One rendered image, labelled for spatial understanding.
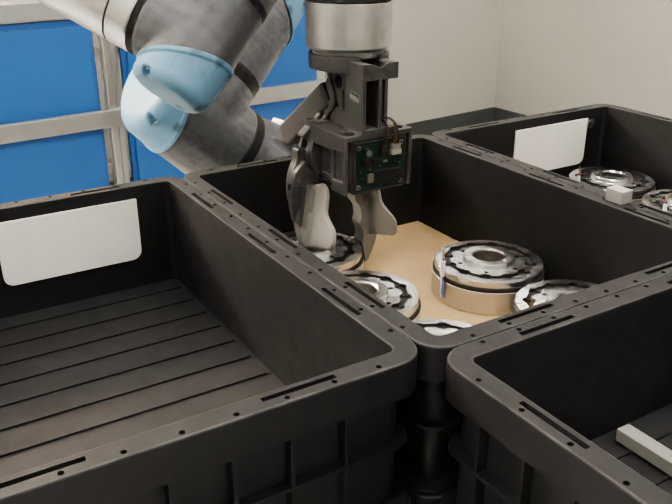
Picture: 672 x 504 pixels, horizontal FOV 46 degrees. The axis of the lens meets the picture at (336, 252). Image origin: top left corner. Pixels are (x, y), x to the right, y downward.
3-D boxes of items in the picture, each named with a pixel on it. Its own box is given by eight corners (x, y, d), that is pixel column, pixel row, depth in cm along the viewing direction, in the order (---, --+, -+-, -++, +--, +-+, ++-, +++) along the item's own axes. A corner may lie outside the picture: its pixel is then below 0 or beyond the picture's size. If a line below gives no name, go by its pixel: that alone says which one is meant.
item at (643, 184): (551, 177, 100) (552, 172, 100) (611, 166, 104) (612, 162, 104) (610, 201, 92) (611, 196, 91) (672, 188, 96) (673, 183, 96)
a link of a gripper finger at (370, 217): (389, 277, 77) (373, 193, 72) (356, 256, 82) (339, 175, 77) (414, 264, 78) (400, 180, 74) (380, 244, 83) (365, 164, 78)
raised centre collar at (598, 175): (582, 176, 99) (582, 171, 98) (611, 171, 101) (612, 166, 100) (611, 187, 95) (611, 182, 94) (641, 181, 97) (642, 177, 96)
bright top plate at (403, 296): (278, 295, 69) (278, 289, 69) (367, 266, 75) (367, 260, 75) (351, 341, 62) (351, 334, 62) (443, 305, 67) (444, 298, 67)
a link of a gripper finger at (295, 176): (286, 225, 74) (303, 132, 71) (278, 220, 75) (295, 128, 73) (328, 226, 77) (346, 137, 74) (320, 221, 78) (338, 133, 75)
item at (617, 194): (604, 199, 70) (606, 186, 69) (615, 197, 71) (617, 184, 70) (620, 205, 68) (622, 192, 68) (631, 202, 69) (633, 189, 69)
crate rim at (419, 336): (179, 197, 78) (177, 173, 77) (423, 152, 92) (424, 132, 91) (430, 389, 46) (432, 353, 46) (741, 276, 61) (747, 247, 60)
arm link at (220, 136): (173, 176, 103) (90, 117, 94) (226, 91, 105) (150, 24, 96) (223, 192, 94) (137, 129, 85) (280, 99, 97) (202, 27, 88)
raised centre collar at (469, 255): (451, 257, 76) (451, 251, 75) (491, 247, 78) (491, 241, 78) (485, 276, 72) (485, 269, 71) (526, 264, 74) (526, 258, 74)
